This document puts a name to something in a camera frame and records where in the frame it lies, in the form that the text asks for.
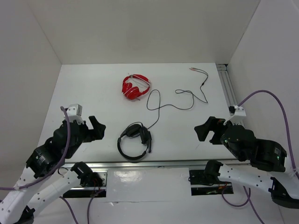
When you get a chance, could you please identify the black headphones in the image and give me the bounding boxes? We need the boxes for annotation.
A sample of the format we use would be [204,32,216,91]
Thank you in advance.
[117,122,152,161]

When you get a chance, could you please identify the black headphone cable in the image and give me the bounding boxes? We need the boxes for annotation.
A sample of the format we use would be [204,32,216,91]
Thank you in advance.
[146,67,209,131]

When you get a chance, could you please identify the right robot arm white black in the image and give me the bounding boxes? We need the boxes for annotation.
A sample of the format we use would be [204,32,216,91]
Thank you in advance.
[194,117,299,209]

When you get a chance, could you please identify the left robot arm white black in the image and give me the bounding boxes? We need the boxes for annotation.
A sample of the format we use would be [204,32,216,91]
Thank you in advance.
[0,116,106,224]

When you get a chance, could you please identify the red headphones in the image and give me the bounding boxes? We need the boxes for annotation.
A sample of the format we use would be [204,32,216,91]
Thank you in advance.
[121,74,151,100]

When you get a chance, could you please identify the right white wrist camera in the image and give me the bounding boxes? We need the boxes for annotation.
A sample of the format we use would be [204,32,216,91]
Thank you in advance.
[224,105,246,125]

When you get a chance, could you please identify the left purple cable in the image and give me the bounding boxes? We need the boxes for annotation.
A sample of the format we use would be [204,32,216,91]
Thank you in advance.
[0,106,110,224]

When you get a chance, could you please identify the aluminium rail right side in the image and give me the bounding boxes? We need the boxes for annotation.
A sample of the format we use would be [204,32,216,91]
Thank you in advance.
[217,65,243,126]

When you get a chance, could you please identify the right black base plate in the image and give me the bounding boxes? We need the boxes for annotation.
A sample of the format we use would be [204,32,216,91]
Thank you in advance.
[188,170,234,196]

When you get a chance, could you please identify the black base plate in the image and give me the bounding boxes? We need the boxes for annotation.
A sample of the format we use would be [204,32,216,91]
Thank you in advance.
[63,170,107,199]
[188,170,234,196]

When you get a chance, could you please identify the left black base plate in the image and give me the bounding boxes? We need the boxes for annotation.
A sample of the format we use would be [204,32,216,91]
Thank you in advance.
[63,170,107,199]

